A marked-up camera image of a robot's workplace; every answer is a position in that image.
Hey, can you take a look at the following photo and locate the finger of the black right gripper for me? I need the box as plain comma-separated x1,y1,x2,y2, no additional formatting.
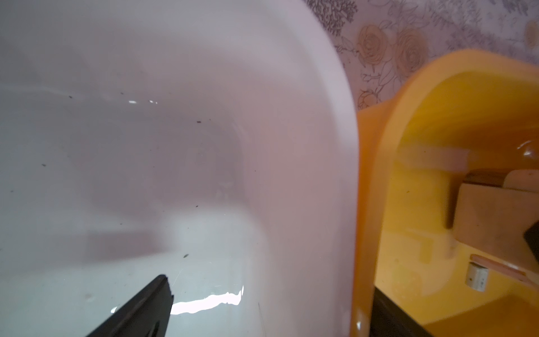
523,221,539,261

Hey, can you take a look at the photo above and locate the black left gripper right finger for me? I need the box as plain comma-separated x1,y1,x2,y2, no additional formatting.
370,288,432,337

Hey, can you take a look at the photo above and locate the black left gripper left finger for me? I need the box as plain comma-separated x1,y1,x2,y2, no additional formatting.
88,275,174,337

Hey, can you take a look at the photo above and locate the yellow plastic storage box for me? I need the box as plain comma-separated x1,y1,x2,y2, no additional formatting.
350,50,538,336

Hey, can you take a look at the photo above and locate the white plastic storage box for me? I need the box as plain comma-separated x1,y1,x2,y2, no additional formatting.
1,1,358,336

